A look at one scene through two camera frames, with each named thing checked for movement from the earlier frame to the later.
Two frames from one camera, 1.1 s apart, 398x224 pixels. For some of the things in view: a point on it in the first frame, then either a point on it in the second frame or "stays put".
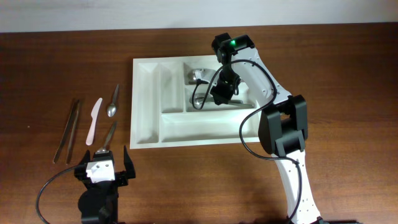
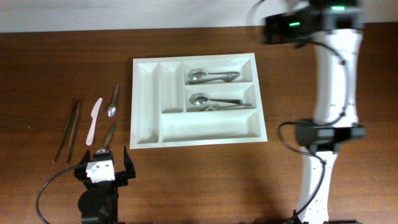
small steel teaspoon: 112,108 stays put
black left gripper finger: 85,159 stays put
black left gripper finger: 129,164 stays put
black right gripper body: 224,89 → 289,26
